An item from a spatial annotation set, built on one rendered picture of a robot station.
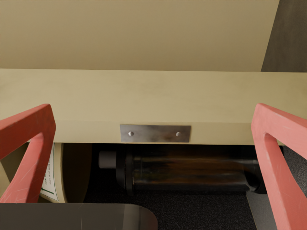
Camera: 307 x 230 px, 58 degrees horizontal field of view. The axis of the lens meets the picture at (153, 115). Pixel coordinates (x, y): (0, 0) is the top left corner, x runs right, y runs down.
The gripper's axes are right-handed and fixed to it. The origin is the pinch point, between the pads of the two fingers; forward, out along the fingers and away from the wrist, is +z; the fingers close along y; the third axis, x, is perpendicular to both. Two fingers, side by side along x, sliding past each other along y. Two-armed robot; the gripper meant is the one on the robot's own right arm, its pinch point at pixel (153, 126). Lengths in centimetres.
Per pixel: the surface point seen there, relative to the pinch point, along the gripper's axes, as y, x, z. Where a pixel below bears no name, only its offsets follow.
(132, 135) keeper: 2.1, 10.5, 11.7
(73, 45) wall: 20, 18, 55
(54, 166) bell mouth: 12.6, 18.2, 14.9
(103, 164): 7.6, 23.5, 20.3
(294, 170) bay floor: -18.5, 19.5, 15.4
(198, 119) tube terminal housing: -4.4, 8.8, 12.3
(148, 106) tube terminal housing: 0.6, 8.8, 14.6
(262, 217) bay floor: -18.4, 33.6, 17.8
